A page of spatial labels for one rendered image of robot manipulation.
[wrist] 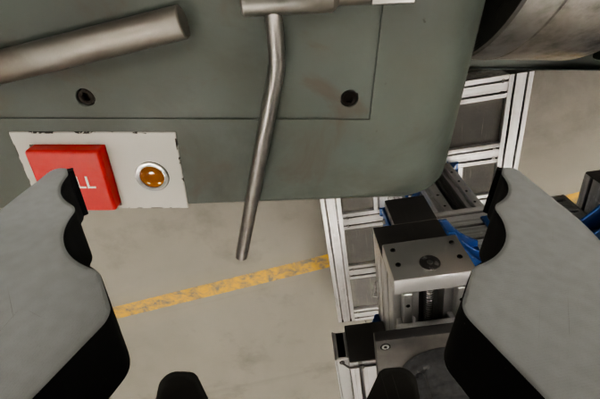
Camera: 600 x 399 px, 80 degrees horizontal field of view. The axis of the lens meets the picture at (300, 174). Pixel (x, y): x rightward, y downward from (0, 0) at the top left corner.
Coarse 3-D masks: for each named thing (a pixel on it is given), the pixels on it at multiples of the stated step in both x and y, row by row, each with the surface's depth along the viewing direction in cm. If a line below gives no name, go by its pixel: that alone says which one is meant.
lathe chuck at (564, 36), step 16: (576, 0) 29; (592, 0) 29; (560, 16) 31; (576, 16) 31; (592, 16) 31; (544, 32) 33; (560, 32) 33; (576, 32) 33; (592, 32) 33; (528, 48) 36; (544, 48) 36; (560, 48) 36; (576, 48) 36; (592, 48) 36
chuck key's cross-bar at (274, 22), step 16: (272, 16) 24; (272, 32) 25; (272, 48) 25; (272, 64) 26; (272, 80) 26; (272, 96) 27; (272, 112) 28; (272, 128) 29; (256, 144) 29; (256, 160) 30; (256, 176) 31; (256, 192) 31; (256, 208) 33; (240, 240) 34; (240, 256) 35
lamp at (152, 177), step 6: (144, 168) 31; (150, 168) 31; (144, 174) 31; (150, 174) 31; (156, 174) 31; (162, 174) 31; (144, 180) 32; (150, 180) 32; (156, 180) 32; (162, 180) 32; (150, 186) 32; (156, 186) 32
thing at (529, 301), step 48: (528, 192) 10; (528, 240) 8; (576, 240) 8; (480, 288) 7; (528, 288) 7; (576, 288) 7; (480, 336) 6; (528, 336) 6; (576, 336) 6; (480, 384) 6; (528, 384) 5; (576, 384) 5
